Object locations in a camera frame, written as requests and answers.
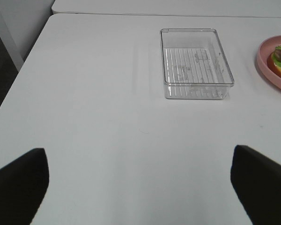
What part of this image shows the pink round plate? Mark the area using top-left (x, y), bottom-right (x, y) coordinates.
top-left (256, 35), bottom-right (281, 90)

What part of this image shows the bread slice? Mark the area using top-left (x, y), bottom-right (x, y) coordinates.
top-left (267, 53), bottom-right (281, 78)

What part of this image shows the clear left plastic tray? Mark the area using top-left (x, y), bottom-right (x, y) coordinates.
top-left (160, 29), bottom-right (235, 100)

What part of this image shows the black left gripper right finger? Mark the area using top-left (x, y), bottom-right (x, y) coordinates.
top-left (230, 145), bottom-right (281, 225)

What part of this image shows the white table leg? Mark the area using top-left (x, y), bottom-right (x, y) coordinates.
top-left (0, 12), bottom-right (24, 71)

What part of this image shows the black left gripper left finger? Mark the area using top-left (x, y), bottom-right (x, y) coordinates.
top-left (0, 148), bottom-right (49, 225)

